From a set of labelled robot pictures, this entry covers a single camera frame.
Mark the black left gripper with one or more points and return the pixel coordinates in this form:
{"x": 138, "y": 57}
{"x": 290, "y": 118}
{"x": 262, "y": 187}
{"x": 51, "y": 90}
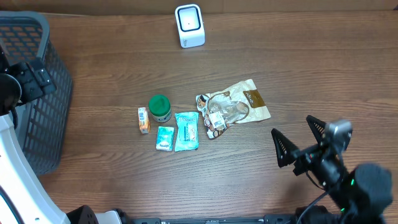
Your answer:
{"x": 27, "y": 72}

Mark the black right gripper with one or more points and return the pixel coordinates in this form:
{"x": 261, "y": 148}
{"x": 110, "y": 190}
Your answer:
{"x": 305, "y": 160}

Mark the cream brown snack pouch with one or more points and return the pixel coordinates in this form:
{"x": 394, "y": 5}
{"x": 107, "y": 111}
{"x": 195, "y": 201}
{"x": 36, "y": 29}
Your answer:
{"x": 239, "y": 103}

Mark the teal snack packet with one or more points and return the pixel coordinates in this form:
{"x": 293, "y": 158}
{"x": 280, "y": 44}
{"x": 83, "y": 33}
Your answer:
{"x": 187, "y": 133}

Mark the small orange carton box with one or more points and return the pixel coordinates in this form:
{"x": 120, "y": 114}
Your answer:
{"x": 144, "y": 122}

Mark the green lid seasoning jar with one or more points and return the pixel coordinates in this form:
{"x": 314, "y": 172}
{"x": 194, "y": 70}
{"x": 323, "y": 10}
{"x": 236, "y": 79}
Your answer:
{"x": 160, "y": 108}

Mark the small teal tissue pack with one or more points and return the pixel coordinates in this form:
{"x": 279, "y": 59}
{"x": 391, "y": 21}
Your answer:
{"x": 165, "y": 138}

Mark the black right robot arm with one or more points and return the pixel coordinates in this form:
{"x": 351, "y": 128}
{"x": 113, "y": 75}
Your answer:
{"x": 357, "y": 196}

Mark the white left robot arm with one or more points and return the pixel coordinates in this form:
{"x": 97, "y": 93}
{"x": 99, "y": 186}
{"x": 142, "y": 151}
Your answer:
{"x": 23, "y": 199}

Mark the white barcode scanner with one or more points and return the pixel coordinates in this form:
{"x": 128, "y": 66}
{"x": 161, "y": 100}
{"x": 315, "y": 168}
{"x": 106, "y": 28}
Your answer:
{"x": 190, "y": 26}

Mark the grey plastic mesh basket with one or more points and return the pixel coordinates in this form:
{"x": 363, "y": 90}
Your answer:
{"x": 40, "y": 124}

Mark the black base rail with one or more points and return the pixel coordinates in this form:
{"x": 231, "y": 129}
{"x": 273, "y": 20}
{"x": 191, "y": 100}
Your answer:
{"x": 211, "y": 220}

